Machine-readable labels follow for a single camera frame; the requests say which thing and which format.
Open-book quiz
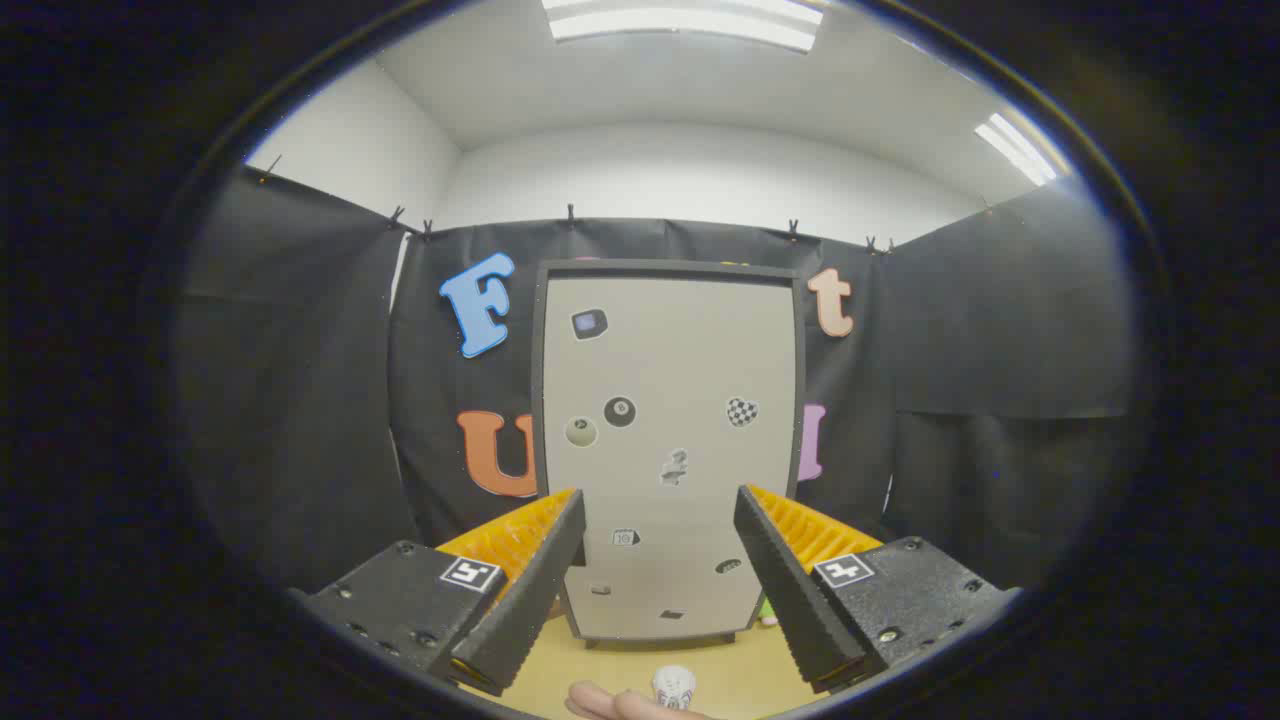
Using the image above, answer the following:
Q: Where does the white sneaker shoe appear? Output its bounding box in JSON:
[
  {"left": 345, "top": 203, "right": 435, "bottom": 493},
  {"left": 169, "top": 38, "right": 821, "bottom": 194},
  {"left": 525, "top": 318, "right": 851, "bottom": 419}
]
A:
[{"left": 652, "top": 665, "right": 698, "bottom": 712}]

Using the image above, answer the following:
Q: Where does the narrow ceiling light panel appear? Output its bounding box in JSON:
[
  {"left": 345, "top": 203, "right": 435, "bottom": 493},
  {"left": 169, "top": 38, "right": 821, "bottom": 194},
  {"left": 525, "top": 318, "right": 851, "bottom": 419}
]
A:
[{"left": 974, "top": 112, "right": 1058, "bottom": 187}]

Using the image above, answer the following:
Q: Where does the grey shoe cabinet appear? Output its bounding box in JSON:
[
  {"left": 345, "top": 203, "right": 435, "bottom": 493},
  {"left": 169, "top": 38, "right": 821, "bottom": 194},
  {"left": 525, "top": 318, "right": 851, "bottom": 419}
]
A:
[{"left": 530, "top": 258, "right": 809, "bottom": 648}]

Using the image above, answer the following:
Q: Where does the grey shoe cabinet door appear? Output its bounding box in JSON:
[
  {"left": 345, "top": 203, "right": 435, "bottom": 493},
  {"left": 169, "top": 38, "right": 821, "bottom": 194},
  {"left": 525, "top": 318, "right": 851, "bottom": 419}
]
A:
[{"left": 543, "top": 275, "right": 801, "bottom": 641}]

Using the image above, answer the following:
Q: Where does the black backdrop cloth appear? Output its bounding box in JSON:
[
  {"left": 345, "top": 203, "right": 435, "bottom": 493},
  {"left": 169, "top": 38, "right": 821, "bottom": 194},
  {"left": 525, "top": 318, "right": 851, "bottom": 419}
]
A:
[{"left": 170, "top": 165, "right": 1141, "bottom": 601}]

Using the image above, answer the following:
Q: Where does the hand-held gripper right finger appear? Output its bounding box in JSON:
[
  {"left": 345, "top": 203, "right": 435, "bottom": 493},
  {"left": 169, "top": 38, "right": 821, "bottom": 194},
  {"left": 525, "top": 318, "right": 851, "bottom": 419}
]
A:
[{"left": 733, "top": 484, "right": 1023, "bottom": 696}]

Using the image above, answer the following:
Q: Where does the long ceiling light panel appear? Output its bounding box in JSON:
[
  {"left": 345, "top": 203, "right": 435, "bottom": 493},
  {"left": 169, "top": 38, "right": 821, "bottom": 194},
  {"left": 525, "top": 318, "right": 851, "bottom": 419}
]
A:
[{"left": 542, "top": 0, "right": 827, "bottom": 53}]

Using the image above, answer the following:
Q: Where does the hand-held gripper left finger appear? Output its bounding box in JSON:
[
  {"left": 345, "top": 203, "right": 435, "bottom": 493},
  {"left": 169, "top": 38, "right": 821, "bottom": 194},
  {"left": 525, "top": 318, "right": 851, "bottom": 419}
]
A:
[{"left": 303, "top": 487, "right": 588, "bottom": 698}]

